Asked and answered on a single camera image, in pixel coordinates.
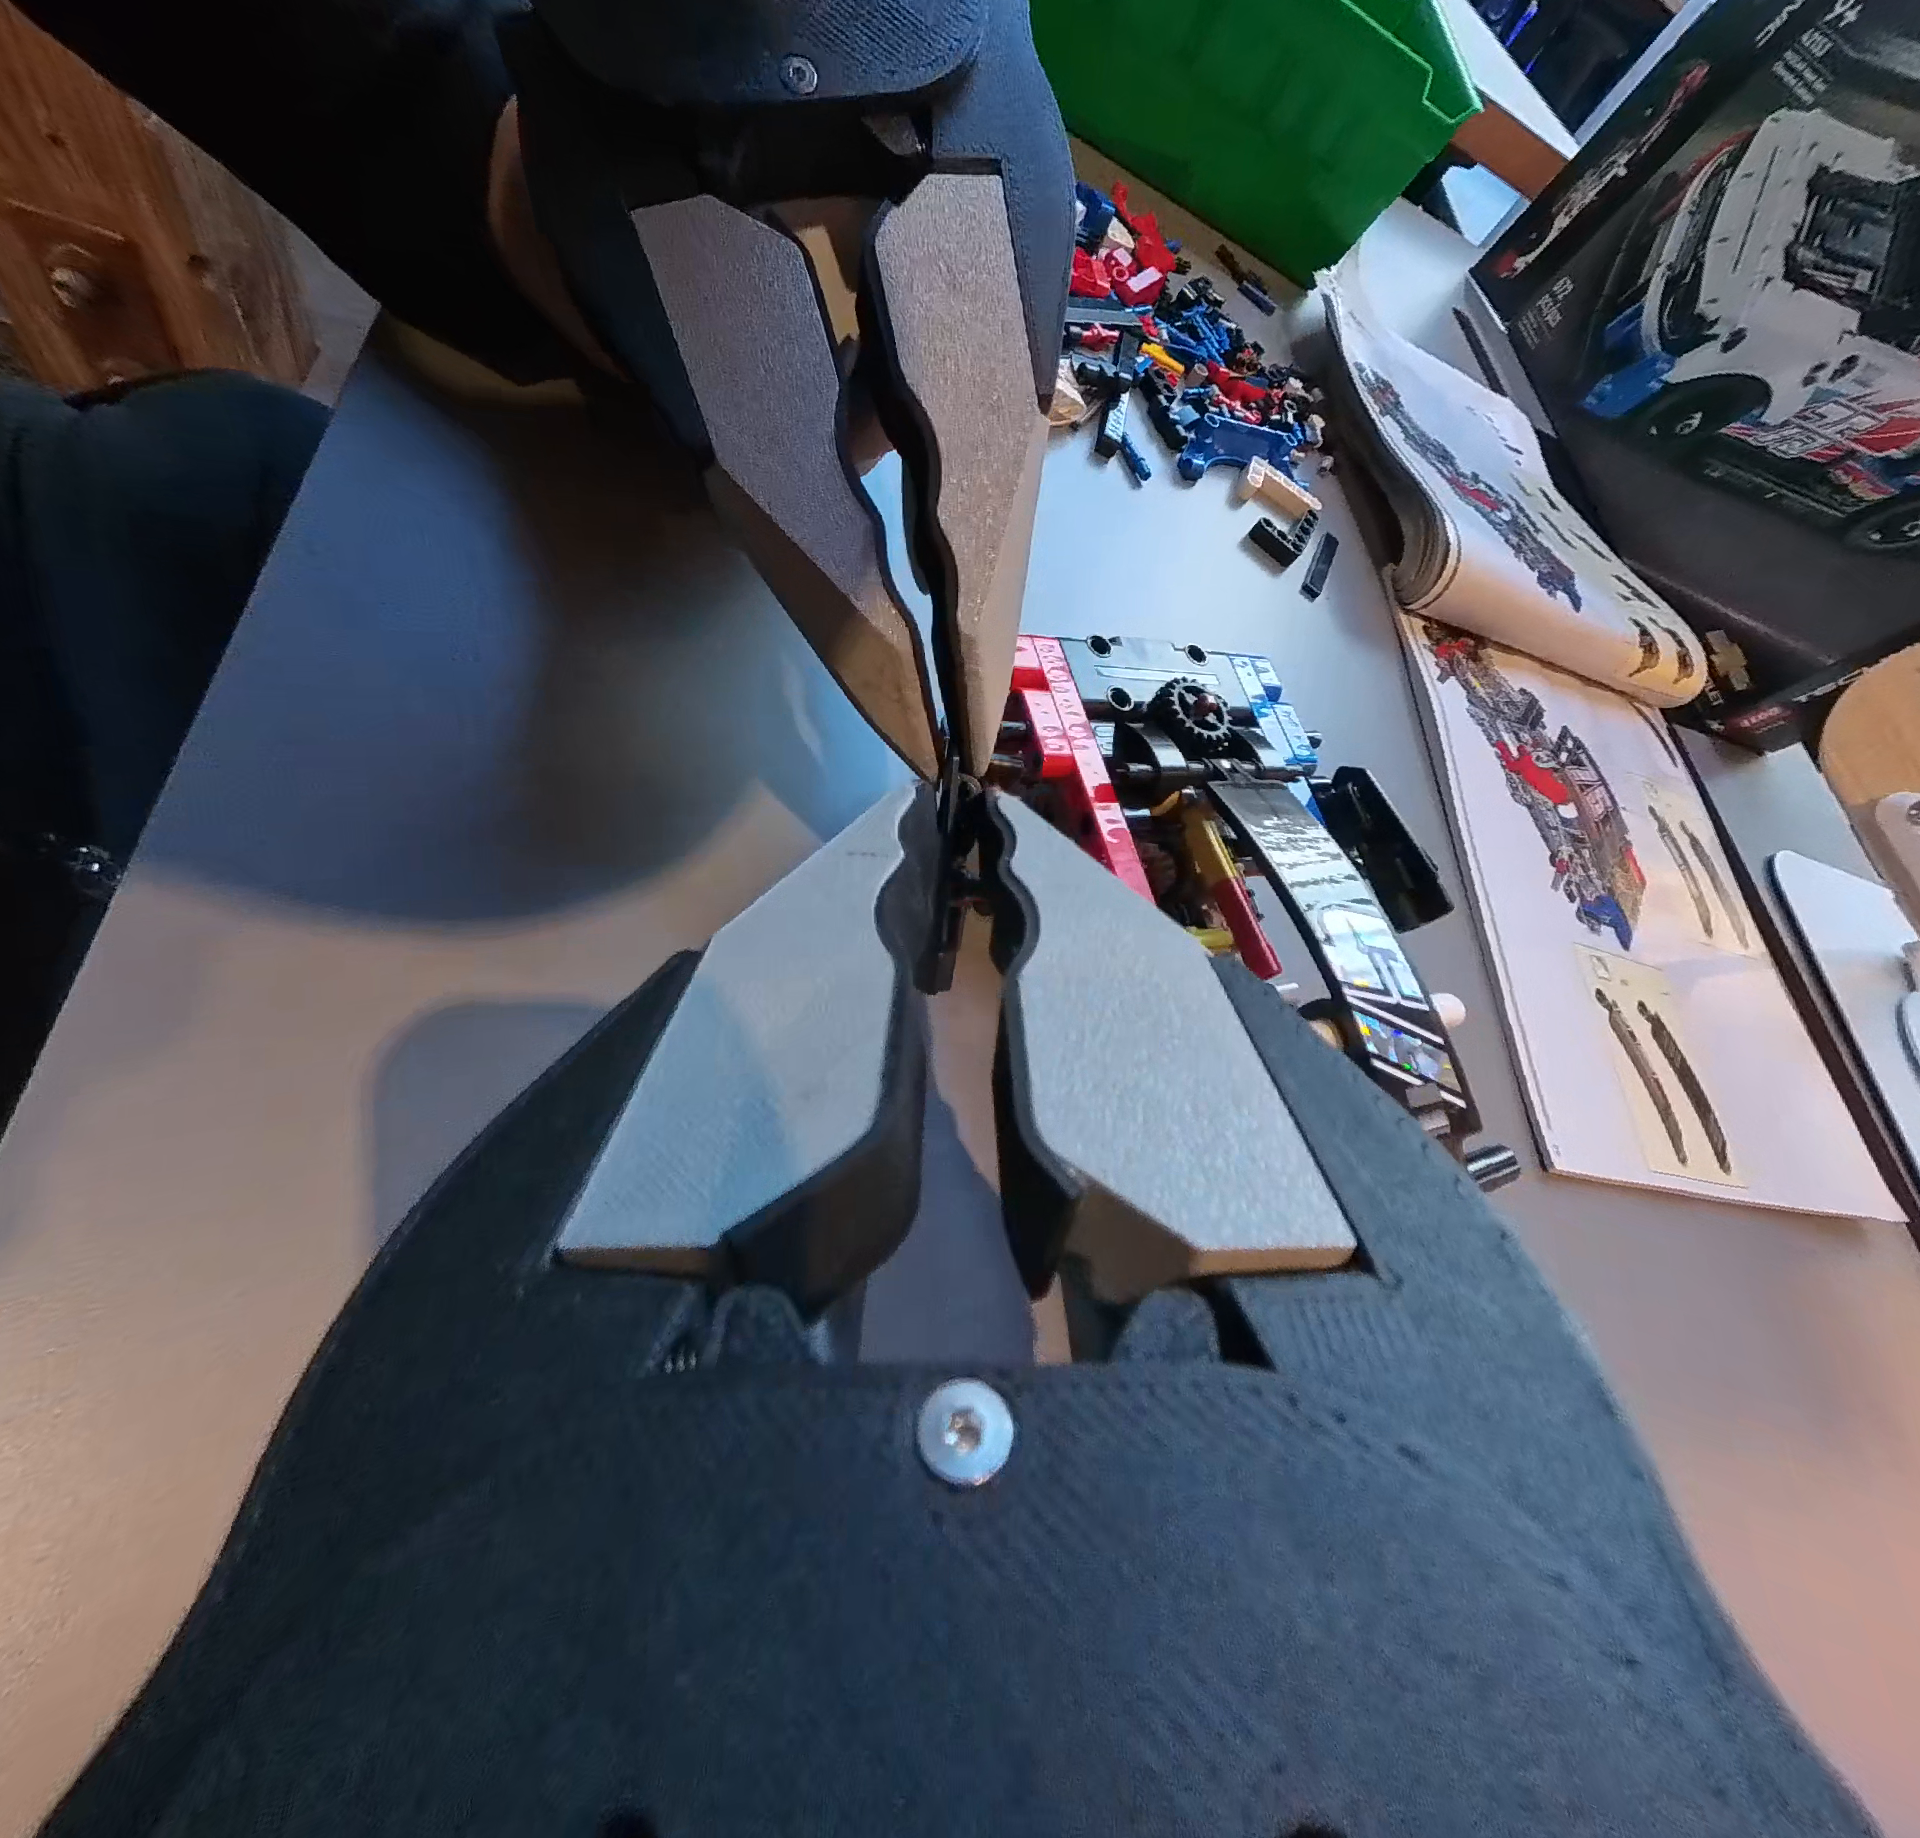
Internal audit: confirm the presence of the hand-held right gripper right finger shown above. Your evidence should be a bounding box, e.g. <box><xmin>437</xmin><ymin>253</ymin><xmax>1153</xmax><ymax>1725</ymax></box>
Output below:
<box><xmin>982</xmin><ymin>793</ymin><xmax>1363</xmax><ymax>1316</ymax></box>

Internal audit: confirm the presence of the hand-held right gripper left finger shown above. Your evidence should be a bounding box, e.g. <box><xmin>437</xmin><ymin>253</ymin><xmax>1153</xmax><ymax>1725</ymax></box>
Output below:
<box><xmin>556</xmin><ymin>781</ymin><xmax>946</xmax><ymax>1312</ymax></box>

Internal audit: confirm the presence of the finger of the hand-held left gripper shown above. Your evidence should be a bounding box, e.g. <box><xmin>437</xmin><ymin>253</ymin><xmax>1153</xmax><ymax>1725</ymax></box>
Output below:
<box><xmin>867</xmin><ymin>163</ymin><xmax>1053</xmax><ymax>781</ymax></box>
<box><xmin>628</xmin><ymin>195</ymin><xmax>950</xmax><ymax>778</ymax></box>

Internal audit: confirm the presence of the toy brick car assembly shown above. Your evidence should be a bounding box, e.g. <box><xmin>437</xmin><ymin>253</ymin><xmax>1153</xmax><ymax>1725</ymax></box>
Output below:
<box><xmin>982</xmin><ymin>633</ymin><xmax>1523</xmax><ymax>1196</ymax></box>

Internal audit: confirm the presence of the person's left forearm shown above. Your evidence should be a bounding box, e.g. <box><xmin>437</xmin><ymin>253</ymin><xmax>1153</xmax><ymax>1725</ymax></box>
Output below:
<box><xmin>0</xmin><ymin>0</ymin><xmax>528</xmax><ymax>386</ymax></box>

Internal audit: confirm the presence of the grey desk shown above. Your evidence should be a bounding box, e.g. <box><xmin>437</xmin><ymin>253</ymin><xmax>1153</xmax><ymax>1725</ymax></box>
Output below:
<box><xmin>0</xmin><ymin>136</ymin><xmax>1920</xmax><ymax>1838</ymax></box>

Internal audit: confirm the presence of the person's left hand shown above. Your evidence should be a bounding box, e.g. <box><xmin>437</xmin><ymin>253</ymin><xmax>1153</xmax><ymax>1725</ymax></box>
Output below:
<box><xmin>487</xmin><ymin>104</ymin><xmax>638</xmax><ymax>378</ymax></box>

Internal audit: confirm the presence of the pile of loose toy pieces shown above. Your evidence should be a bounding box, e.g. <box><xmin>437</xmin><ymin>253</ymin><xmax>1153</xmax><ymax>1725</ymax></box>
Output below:
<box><xmin>1054</xmin><ymin>176</ymin><xmax>1347</xmax><ymax>606</ymax></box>

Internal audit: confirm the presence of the green storage bin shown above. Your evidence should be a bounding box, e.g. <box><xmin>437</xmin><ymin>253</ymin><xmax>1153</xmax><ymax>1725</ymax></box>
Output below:
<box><xmin>979</xmin><ymin>0</ymin><xmax>1488</xmax><ymax>290</ymax></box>

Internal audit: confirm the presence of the open instruction booklet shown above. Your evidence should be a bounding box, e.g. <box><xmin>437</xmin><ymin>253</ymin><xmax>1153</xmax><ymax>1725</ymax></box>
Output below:
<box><xmin>1308</xmin><ymin>266</ymin><xmax>1909</xmax><ymax>1227</ymax></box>

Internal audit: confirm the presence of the white plastic stand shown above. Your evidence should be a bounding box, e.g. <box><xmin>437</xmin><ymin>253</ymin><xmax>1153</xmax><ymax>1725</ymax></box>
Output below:
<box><xmin>1767</xmin><ymin>794</ymin><xmax>1920</xmax><ymax>1106</ymax></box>

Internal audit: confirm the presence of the black toy set box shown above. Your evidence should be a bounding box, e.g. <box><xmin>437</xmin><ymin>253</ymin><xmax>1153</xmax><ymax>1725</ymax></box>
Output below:
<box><xmin>1467</xmin><ymin>0</ymin><xmax>1920</xmax><ymax>756</ymax></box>

